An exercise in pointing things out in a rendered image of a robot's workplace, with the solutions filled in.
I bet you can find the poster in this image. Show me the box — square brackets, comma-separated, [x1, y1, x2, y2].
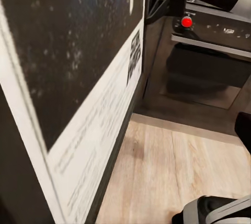
[0, 0, 150, 224]

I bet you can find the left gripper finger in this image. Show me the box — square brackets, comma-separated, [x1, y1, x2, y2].
[234, 112, 251, 154]

